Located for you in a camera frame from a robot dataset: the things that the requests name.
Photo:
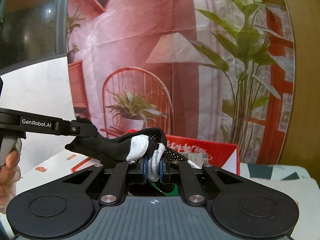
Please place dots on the white marble panel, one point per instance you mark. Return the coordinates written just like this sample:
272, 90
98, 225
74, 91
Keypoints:
37, 87

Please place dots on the white patterned tablecloth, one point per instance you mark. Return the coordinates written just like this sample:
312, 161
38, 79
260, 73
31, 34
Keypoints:
275, 180

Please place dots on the red strawberry print cardboard box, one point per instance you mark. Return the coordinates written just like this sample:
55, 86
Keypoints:
221, 152

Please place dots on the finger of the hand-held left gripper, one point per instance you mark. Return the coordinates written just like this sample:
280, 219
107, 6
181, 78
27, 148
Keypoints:
83, 128

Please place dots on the green cloth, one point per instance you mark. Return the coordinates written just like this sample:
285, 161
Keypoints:
175, 189

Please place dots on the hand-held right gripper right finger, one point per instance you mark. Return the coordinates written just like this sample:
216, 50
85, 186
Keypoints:
162, 172

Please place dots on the black and white glove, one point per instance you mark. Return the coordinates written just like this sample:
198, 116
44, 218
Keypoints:
112, 147

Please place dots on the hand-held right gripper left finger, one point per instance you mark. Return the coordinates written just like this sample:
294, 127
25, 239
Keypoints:
144, 167

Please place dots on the printed room scene wall poster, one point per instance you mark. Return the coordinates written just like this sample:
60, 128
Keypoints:
150, 42

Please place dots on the dark glass window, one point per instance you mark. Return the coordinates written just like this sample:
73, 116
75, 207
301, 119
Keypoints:
30, 17

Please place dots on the person's left hand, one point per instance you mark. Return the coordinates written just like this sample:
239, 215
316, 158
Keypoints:
11, 175

